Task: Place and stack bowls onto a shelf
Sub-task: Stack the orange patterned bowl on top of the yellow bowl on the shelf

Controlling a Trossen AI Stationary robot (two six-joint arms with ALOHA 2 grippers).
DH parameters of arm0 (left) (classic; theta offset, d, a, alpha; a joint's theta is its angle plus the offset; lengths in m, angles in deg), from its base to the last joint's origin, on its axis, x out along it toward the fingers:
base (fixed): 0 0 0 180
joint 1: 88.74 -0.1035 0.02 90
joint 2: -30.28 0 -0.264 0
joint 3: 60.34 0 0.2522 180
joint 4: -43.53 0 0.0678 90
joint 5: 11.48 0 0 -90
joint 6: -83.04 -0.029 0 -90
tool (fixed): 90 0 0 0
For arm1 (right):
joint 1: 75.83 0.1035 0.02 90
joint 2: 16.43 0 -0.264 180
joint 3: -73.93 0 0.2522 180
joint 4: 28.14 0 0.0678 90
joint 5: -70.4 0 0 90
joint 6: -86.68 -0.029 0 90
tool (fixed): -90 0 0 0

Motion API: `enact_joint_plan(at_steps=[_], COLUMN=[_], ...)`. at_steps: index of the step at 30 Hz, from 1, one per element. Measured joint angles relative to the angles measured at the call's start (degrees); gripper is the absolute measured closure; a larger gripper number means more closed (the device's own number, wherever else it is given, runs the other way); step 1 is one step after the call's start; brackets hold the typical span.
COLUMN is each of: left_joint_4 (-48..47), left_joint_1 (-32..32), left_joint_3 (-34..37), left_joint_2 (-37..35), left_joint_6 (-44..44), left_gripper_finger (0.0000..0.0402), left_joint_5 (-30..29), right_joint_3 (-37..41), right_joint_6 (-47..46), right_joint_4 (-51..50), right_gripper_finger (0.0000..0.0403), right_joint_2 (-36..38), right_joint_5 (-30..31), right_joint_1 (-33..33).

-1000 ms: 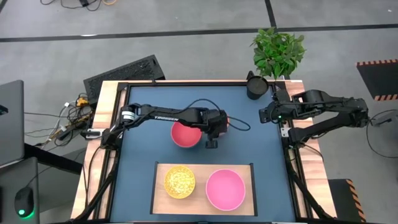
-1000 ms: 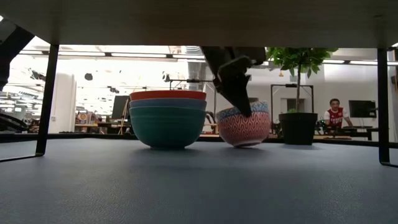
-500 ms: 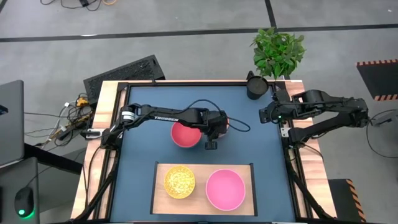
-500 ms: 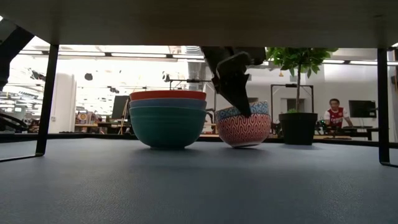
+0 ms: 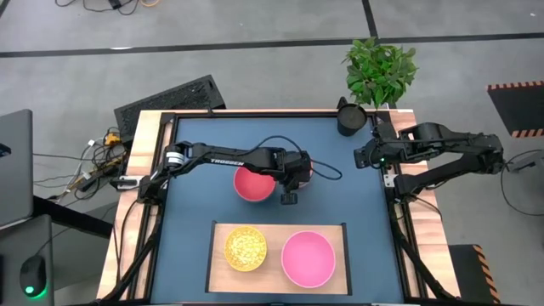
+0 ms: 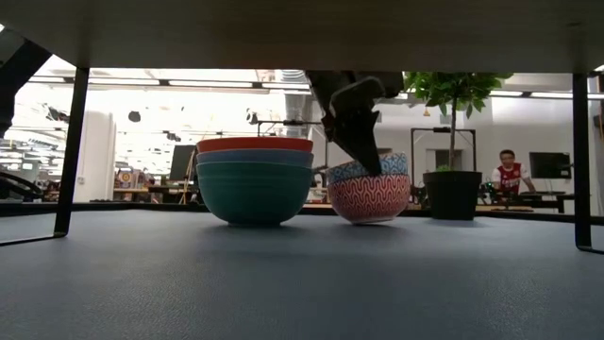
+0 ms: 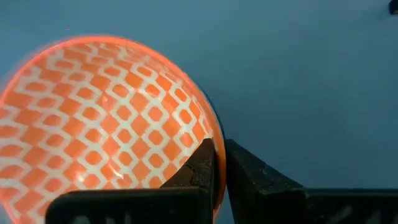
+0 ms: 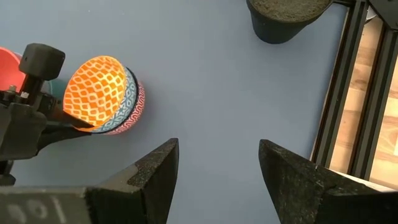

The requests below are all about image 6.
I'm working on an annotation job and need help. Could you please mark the person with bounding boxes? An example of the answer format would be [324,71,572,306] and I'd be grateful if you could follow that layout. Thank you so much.
[490,148,538,196]

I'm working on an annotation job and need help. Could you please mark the red wave-patterned small bowl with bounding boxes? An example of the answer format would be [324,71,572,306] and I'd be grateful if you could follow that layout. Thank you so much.
[327,173,412,226]

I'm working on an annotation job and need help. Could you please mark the green plant in black pot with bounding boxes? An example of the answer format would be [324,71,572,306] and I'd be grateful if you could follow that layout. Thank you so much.
[401,70,515,222]

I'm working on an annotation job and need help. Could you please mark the black metal frame stand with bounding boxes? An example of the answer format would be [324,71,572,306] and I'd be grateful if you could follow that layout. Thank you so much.
[410,126,478,174]

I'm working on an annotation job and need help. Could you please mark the blue large bowl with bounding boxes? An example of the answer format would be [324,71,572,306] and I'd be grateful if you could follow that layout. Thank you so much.
[195,148,315,169]

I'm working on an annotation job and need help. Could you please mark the black table border frame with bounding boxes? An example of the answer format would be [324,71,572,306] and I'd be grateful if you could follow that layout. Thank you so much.
[0,200,604,226]

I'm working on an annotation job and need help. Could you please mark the red large bowl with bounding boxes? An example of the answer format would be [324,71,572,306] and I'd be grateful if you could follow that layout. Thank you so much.
[195,136,314,154]

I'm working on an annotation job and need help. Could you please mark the black wall screen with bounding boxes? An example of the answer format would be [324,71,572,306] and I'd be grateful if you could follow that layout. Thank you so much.
[528,151,573,180]

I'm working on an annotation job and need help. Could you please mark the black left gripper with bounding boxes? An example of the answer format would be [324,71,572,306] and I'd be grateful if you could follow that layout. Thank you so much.
[306,70,405,178]

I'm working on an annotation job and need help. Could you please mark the light blue star-patterned small bowl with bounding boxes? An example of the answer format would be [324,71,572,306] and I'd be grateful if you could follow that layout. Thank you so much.
[326,151,410,185]

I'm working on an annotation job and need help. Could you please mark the teal large bowl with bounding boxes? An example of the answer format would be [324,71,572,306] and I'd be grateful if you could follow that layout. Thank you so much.
[195,161,314,228]

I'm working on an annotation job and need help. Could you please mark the box with target print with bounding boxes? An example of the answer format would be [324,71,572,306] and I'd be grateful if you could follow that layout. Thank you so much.
[115,169,137,190]

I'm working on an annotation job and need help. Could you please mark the wooden tray board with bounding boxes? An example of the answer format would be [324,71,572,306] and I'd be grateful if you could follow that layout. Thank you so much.
[0,0,604,256]

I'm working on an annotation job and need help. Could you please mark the black computer monitor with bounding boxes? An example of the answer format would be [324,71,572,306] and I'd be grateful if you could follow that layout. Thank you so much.
[168,144,207,183]

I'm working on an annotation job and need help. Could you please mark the black low bench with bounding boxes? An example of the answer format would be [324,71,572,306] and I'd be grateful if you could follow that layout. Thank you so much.
[513,190,576,214]

